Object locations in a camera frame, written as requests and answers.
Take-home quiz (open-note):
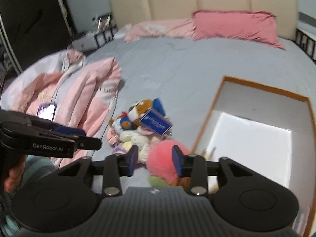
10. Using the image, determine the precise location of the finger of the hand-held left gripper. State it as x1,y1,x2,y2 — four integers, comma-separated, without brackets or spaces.
73,136,102,151
31,118,86,138

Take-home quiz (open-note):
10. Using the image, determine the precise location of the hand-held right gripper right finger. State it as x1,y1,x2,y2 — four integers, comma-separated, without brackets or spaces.
172,145,250,196

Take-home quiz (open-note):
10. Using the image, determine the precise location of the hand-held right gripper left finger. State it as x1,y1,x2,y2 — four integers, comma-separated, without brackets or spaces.
58,144,139,198

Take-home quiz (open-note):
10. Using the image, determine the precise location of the pink plush ball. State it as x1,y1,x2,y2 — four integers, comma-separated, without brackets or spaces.
146,139,192,187

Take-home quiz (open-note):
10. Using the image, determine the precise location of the orange cardboard box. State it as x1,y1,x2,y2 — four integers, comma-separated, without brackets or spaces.
191,76,316,237

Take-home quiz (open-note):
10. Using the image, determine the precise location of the person's left hand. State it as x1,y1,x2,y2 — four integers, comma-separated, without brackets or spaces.
4,154,27,193

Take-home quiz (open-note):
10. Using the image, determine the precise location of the white yellow crochet toy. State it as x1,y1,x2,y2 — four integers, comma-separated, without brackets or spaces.
118,128,161,164

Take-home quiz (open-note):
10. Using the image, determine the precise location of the pink plush toy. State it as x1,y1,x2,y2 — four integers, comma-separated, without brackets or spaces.
107,130,120,147

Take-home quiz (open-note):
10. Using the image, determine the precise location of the smartphone with lit screen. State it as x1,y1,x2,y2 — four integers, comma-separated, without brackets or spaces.
37,103,58,123

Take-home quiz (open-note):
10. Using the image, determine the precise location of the pink white quilt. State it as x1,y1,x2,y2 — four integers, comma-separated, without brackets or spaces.
0,49,122,165

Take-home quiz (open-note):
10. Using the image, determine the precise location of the blue hang tag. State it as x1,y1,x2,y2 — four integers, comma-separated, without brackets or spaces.
139,109,173,136

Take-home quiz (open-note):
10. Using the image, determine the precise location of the brown plush dog toy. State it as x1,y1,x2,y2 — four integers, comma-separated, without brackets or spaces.
109,99,166,132

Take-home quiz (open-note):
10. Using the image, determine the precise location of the grey bed with cream headboard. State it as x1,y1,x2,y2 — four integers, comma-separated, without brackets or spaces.
0,0,316,168

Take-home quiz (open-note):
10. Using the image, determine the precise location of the dark wardrobe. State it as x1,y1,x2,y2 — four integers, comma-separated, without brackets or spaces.
0,0,76,73

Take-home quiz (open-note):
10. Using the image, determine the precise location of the light pink pillow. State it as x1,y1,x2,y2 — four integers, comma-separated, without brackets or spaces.
123,18,195,43

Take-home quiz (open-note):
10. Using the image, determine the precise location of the dark pink pillow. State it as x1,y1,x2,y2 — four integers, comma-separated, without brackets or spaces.
192,10,287,50

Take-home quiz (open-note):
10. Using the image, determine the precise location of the black white nightstand with drawer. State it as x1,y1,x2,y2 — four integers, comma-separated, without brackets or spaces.
294,28,316,61

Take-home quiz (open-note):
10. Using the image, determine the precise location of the black white nightstand with frame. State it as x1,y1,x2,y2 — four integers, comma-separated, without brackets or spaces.
71,25,118,53

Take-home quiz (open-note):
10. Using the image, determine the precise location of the photo frame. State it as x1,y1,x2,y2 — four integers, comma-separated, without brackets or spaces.
97,14,111,29

